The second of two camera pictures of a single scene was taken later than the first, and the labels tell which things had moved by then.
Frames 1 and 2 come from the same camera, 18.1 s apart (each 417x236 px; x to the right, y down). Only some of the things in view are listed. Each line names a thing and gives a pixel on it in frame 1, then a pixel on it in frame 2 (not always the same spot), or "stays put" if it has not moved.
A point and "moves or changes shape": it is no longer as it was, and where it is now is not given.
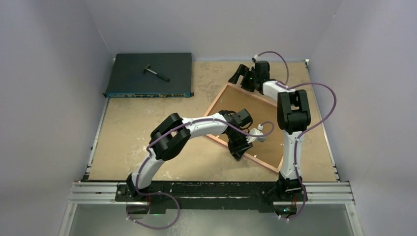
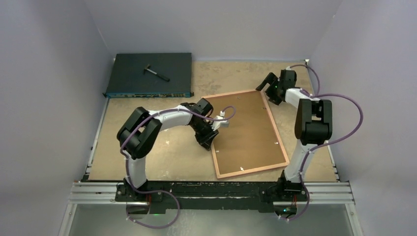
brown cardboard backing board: (259, 107) moves or changes shape
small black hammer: (147, 68) stays put
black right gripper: (242, 70) to (273, 99)
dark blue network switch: (127, 79) stays put
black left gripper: (237, 150) to (206, 140)
